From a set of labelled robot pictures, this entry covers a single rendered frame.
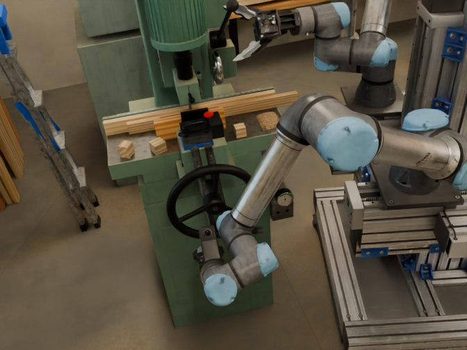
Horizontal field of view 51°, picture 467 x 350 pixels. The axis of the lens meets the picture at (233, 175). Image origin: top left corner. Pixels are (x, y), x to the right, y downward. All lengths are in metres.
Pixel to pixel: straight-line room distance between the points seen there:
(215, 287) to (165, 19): 0.76
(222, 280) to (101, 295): 1.29
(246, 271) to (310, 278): 1.14
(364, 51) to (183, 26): 0.52
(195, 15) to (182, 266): 0.94
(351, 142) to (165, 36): 0.69
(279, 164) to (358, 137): 0.24
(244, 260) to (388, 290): 0.96
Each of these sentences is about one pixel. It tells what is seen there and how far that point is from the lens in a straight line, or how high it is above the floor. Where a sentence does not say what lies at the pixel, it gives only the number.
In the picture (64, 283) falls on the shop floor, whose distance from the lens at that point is 2.55.
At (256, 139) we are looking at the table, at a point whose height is 0.89.
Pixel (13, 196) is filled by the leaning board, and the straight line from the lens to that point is 3.09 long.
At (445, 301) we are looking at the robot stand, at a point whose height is 0.21.
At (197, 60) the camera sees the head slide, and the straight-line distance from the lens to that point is 1.72.
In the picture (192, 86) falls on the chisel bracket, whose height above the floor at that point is 1.06.
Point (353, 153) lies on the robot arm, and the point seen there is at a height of 1.18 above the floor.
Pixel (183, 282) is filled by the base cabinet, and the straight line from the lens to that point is 2.01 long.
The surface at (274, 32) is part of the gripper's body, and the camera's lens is 1.44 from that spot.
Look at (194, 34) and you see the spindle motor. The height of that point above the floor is 1.24.
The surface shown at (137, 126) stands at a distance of 1.70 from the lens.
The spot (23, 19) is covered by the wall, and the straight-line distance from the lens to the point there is 4.05.
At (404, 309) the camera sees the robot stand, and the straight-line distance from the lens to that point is 2.03.
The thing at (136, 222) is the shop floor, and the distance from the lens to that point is 2.72.
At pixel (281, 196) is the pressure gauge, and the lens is 1.72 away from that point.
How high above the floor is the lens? 1.81
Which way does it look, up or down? 39 degrees down
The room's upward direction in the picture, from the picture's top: 6 degrees counter-clockwise
